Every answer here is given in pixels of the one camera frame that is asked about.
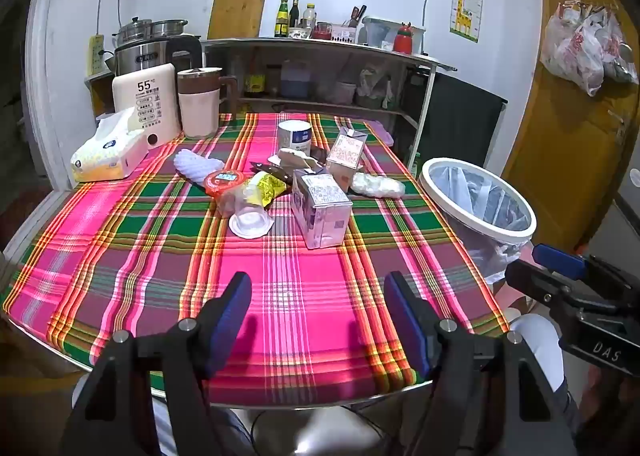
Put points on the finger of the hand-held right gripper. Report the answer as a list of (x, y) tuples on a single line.
[(535, 281), (557, 260)]

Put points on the crumpled white plastic bag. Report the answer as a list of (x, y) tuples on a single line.
[(377, 183)]

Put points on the clear plastic container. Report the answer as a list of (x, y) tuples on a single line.
[(377, 31)]

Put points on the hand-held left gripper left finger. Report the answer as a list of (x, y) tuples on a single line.
[(234, 316)]

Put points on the floral bowl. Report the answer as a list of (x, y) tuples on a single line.
[(300, 33)]

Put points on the clear bottle with yellow cap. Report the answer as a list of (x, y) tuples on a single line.
[(309, 18)]

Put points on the pink lidded storage box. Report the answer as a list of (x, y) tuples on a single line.
[(382, 133)]

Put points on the green bottle with yellow label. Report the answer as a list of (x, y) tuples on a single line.
[(281, 21)]

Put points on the white water warmer appliance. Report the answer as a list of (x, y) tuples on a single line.
[(145, 106)]

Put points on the pink green plaid tablecloth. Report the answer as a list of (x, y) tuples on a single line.
[(300, 296)]

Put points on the clear plastic bin liner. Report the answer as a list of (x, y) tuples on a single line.
[(480, 196)]

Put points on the purple milk carton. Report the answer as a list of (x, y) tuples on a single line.
[(320, 211)]

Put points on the grey stool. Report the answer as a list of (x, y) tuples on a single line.
[(310, 436)]

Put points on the metal shelf rack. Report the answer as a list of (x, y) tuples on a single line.
[(280, 41)]

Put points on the steel pot with lid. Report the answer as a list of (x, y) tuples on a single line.
[(134, 31)]

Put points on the bunch of hanging plastic bags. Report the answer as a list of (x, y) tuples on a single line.
[(575, 51)]

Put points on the blue plastic jug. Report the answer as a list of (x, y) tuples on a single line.
[(296, 81)]

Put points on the pink utensil box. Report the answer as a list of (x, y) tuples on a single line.
[(344, 33)]

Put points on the white yellow tissue pack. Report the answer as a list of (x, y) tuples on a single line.
[(107, 158)]

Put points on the white blue yogurt cup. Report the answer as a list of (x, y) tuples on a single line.
[(295, 136)]

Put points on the pink brown kettle jug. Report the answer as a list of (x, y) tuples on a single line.
[(197, 106)]

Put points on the yellow snack wrapper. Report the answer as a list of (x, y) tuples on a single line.
[(267, 186)]

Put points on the yellow power strip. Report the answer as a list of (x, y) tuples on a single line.
[(95, 53)]

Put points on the white round trash bin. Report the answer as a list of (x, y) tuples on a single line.
[(500, 236)]

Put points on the clear plastic cup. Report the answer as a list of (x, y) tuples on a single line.
[(250, 221)]

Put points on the dark sauce bottle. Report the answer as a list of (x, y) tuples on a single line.
[(294, 13)]

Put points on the wooden door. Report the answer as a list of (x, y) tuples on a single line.
[(560, 146)]

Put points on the pink paper carton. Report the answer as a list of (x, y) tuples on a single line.
[(345, 156)]

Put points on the plastic bags on shelf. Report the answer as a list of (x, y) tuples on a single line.
[(372, 86)]

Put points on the dark bottle with yellow label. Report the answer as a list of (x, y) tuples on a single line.
[(255, 81)]

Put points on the wooden cutting board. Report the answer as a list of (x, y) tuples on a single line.
[(237, 6)]

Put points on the stainless steel electric cooker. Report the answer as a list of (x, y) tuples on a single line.
[(145, 53)]

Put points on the red lid round container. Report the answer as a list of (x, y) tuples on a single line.
[(225, 181)]

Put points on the person's leg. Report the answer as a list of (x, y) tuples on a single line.
[(537, 346)]

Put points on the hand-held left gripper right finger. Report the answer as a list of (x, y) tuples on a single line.
[(402, 316)]

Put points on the black cabinet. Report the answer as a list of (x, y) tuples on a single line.
[(460, 121)]

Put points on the brown snack wrapper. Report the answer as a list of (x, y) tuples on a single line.
[(262, 168)]

